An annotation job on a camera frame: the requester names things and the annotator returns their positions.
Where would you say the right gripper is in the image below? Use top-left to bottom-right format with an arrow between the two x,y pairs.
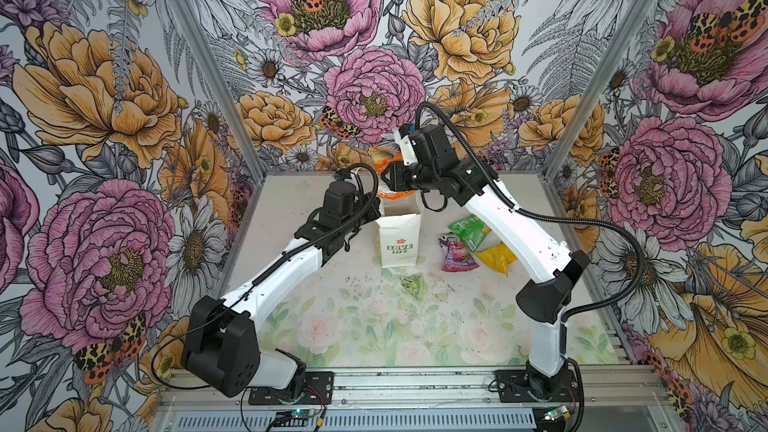
382,159 -> 441,190

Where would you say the white paper bag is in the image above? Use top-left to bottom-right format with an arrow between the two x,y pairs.
376,193 -> 422,268

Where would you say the orange snack bag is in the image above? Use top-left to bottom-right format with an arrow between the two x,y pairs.
368,146 -> 414,201

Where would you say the green snack bag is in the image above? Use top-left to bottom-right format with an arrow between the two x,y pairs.
448,215 -> 490,252

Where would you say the purple pink snack bag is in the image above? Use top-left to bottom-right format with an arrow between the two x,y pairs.
439,233 -> 478,273

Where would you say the small green candy wrapper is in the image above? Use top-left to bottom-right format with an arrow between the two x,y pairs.
400,274 -> 426,302

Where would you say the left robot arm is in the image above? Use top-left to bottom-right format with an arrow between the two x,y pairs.
181,171 -> 380,402

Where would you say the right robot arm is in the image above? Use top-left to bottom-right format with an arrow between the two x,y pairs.
381,158 -> 589,401

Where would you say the yellow snack bag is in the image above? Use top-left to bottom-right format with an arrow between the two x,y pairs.
475,243 -> 518,276

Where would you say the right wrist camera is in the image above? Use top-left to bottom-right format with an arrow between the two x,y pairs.
393,125 -> 418,166

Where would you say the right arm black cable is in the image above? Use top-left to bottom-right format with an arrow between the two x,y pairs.
415,101 -> 646,322

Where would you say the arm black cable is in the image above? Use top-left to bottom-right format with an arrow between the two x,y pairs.
149,161 -> 380,392
415,101 -> 646,322

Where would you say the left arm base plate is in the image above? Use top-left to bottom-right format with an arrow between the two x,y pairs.
247,371 -> 335,406

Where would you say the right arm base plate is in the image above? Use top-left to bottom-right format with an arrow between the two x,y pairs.
493,365 -> 582,403

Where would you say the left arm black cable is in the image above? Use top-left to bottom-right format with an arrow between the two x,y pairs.
149,161 -> 380,392

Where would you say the aluminium front rail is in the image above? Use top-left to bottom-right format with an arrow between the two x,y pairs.
157,364 -> 671,415

